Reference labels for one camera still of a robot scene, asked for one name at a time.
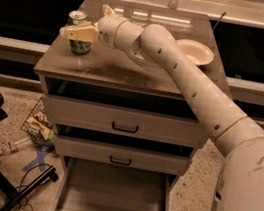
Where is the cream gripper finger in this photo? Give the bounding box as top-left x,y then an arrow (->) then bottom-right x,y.
102,4 -> 116,17
60,25 -> 98,43

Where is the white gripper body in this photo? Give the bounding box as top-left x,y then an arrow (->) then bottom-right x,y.
96,14 -> 127,48

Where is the green soda can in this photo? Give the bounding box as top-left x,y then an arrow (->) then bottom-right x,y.
67,10 -> 91,56

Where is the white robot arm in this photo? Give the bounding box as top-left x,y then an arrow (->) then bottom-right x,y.
60,4 -> 264,156

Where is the open bottom drawer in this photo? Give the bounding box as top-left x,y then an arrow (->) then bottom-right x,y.
49,158 -> 170,211

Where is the green chip bag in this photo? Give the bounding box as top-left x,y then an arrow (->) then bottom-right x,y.
129,20 -> 148,28

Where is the white paper bowl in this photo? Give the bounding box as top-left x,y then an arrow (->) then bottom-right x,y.
177,39 -> 214,66

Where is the snack bag on floor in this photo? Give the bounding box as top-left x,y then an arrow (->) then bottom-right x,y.
20,99 -> 54,147

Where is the clear plastic bottle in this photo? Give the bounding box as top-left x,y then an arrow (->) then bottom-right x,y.
0,137 -> 32,156

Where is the top drawer with black handle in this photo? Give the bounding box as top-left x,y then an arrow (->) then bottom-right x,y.
42,94 -> 208,148

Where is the black floor cable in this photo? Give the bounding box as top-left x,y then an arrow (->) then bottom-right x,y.
11,158 -> 56,211

